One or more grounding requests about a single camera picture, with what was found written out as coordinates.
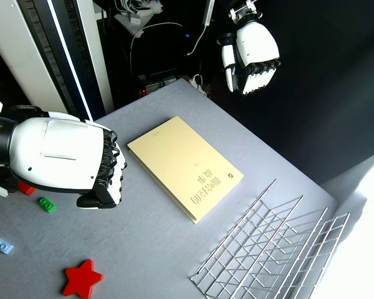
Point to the silver adapter box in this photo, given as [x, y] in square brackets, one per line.
[209, 12]

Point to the grey table cloth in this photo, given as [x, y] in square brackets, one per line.
[143, 249]

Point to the white cabinet with black strips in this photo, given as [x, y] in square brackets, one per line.
[18, 46]

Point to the device with red light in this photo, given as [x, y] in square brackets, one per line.
[156, 84]

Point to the red toy brick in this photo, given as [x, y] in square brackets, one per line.
[26, 188]

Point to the green toy brick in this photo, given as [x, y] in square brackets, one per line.
[46, 205]

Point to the cream hardcover book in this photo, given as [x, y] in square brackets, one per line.
[180, 162]

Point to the white cluttered shelf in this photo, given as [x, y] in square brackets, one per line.
[127, 20]

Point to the light blue flat brick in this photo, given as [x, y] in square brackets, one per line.
[2, 245]

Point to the red wooden star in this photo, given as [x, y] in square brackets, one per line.
[81, 278]

